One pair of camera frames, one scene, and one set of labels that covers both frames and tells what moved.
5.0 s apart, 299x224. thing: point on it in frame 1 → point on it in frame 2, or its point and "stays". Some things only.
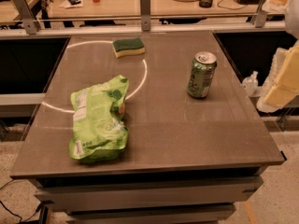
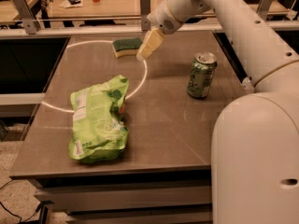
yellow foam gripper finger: (285, 71) → (152, 39)
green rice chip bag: (99, 129) stays
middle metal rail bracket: (145, 10) stays
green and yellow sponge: (124, 48) stays
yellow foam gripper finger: (279, 96) → (144, 51)
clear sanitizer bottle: (249, 83) stays
